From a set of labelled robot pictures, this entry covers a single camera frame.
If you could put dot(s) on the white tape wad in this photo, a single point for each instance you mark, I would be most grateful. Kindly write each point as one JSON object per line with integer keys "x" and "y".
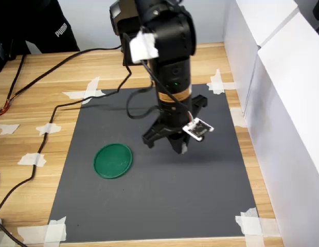
{"x": 144, "y": 47}

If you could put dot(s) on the person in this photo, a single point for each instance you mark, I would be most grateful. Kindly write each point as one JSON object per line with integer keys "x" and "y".
{"x": 33, "y": 25}

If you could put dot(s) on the round green lid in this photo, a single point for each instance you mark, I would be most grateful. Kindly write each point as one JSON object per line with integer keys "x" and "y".
{"x": 113, "y": 160}

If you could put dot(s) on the dark grey mat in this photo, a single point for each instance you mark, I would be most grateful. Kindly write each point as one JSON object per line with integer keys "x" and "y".
{"x": 149, "y": 200}

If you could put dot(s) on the white tape patch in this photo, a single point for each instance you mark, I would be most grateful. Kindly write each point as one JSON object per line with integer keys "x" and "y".
{"x": 91, "y": 92}
{"x": 238, "y": 117}
{"x": 47, "y": 128}
{"x": 31, "y": 159}
{"x": 217, "y": 86}
{"x": 9, "y": 128}
{"x": 252, "y": 223}
{"x": 55, "y": 230}

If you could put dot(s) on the white partition board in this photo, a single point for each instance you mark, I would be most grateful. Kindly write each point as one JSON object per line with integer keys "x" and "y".
{"x": 290, "y": 128}
{"x": 252, "y": 25}

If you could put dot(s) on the small white camera box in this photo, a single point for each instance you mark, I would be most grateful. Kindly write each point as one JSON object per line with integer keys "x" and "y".
{"x": 199, "y": 130}

